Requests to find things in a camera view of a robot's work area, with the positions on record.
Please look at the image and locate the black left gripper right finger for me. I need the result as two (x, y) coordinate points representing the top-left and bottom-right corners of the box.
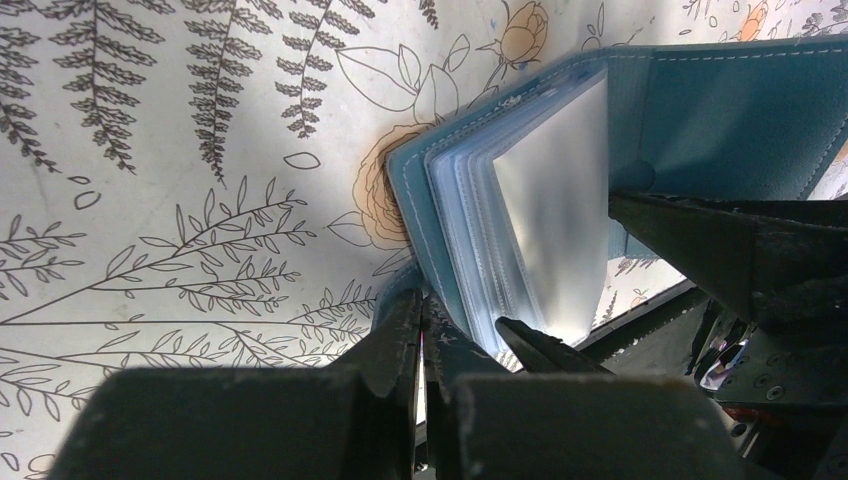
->
(423, 294), (749, 479)

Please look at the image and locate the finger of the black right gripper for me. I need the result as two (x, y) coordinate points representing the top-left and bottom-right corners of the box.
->
(495, 317), (611, 374)

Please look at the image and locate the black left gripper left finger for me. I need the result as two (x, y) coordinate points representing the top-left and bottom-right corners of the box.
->
(50, 290), (422, 479)

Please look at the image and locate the floral patterned table mat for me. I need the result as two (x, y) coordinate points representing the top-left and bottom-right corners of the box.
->
(1, 1), (847, 479)

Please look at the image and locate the blue leather card holder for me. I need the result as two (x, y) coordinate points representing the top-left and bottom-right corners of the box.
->
(386, 34), (847, 355)

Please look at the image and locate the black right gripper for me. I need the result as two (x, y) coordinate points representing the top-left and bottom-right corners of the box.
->
(609, 193), (847, 479)

